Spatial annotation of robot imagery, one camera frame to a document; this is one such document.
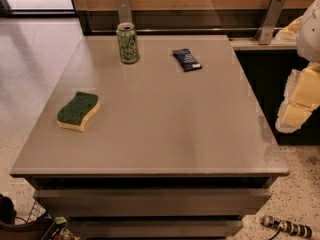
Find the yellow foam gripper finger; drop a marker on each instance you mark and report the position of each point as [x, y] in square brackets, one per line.
[301, 98]
[289, 33]

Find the blue RXBAR wrapper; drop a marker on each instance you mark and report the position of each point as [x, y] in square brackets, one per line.
[186, 60]

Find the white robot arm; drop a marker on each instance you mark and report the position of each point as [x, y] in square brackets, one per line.
[308, 36]

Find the grey side shelf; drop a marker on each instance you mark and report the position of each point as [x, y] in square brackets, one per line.
[244, 44]

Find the black and white striped tool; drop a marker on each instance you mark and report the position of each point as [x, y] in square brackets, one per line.
[290, 228]

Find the grey drawer cabinet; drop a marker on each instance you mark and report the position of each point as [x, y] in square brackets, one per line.
[169, 154]

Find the green LaCroix soda can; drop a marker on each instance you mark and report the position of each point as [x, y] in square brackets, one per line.
[127, 43]

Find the green and yellow sponge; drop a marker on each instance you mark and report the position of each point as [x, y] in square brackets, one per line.
[78, 111]

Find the right metal wall bracket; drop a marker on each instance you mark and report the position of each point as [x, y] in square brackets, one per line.
[265, 32]

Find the metal wall bracket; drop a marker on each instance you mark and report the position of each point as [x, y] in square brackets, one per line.
[124, 10]
[265, 32]

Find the left metal wall bracket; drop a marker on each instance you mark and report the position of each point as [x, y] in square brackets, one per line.
[124, 10]

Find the wire basket with items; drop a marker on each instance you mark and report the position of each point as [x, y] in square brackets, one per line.
[38, 226]

